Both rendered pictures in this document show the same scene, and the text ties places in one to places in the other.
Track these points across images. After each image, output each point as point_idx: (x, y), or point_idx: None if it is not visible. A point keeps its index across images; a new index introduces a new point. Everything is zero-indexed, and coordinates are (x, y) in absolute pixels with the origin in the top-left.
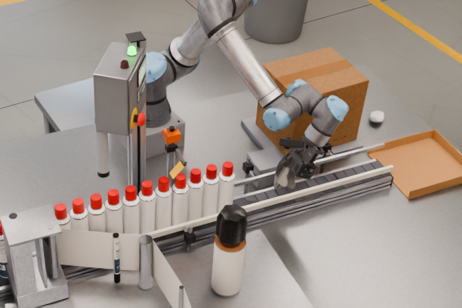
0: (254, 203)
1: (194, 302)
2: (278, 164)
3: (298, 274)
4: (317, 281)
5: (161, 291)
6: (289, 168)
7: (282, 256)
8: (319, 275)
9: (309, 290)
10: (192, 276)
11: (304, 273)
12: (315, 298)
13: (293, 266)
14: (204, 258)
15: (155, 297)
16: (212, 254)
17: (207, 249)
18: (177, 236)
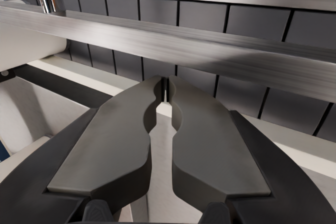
0: (89, 80)
1: (34, 140)
2: (12, 174)
3: (164, 186)
4: (183, 211)
5: (7, 108)
6: (182, 182)
7: (160, 153)
8: (191, 209)
9: (165, 206)
10: (28, 115)
11: (173, 192)
12: (165, 214)
13: (165, 174)
14: (35, 103)
15: (4, 108)
16: (43, 105)
17: (37, 92)
18: None
